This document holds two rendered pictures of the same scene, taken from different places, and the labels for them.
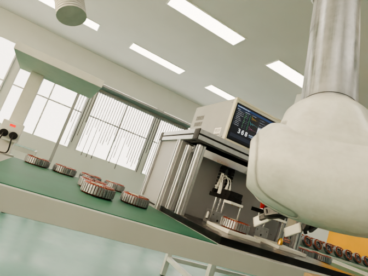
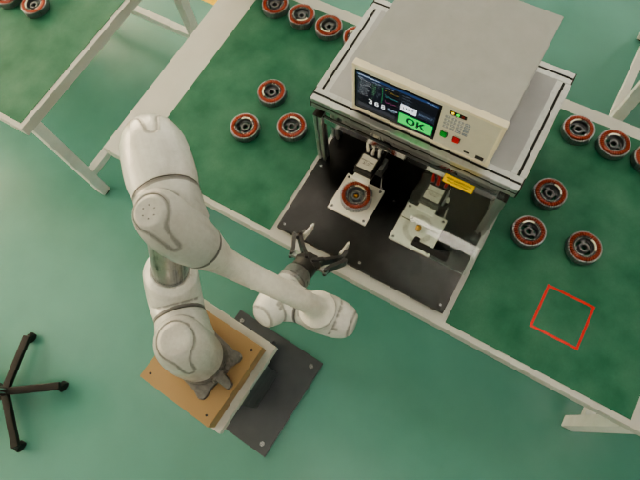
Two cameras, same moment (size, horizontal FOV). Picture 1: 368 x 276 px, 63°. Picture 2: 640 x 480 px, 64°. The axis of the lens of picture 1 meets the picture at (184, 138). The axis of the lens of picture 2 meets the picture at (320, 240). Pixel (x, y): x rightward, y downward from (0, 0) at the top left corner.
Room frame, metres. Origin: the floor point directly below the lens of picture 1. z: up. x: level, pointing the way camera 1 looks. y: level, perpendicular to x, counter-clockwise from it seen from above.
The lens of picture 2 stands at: (0.69, -0.87, 2.44)
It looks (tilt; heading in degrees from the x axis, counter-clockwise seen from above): 70 degrees down; 63
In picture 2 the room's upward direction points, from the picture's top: 11 degrees counter-clockwise
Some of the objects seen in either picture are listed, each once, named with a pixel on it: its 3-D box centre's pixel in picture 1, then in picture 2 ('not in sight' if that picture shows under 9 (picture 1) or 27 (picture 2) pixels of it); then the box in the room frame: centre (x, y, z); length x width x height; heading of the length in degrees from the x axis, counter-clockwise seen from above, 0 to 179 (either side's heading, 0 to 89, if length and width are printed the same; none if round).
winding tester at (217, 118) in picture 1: (242, 137); (451, 64); (1.51, -0.29, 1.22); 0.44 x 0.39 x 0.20; 113
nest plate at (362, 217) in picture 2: (233, 231); (355, 199); (1.16, -0.29, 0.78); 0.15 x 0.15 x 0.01; 23
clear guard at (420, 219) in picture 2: not in sight; (451, 207); (1.29, -0.58, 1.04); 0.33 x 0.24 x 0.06; 23
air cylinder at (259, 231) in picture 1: (257, 231); not in sight; (1.38, -0.46, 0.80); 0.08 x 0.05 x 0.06; 113
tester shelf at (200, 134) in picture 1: (233, 159); (440, 90); (1.50, -0.28, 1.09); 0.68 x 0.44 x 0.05; 113
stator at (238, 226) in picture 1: (234, 224); (355, 196); (1.16, -0.29, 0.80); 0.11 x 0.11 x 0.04
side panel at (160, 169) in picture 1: (160, 172); not in sight; (1.45, 0.05, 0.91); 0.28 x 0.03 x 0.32; 23
